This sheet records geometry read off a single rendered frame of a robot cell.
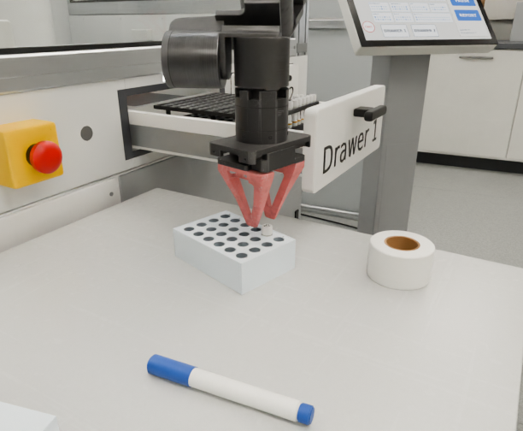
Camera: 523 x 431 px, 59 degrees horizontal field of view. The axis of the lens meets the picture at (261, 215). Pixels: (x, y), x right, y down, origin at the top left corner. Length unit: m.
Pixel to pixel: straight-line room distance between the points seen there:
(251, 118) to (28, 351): 0.30
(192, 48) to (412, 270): 0.32
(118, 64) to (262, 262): 0.42
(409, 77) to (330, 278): 1.28
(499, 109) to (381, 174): 2.06
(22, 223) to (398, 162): 1.38
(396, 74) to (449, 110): 2.05
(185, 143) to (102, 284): 0.28
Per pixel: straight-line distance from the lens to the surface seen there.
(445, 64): 3.70
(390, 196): 1.82
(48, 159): 0.61
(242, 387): 0.37
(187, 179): 0.93
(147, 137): 0.77
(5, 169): 0.63
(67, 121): 0.72
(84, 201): 0.75
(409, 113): 1.77
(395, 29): 1.60
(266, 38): 0.47
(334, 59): 2.51
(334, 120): 0.64
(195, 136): 0.71
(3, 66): 0.66
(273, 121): 0.48
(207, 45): 0.48
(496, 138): 3.77
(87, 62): 0.74
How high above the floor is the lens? 1.03
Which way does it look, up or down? 23 degrees down
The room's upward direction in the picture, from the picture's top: straight up
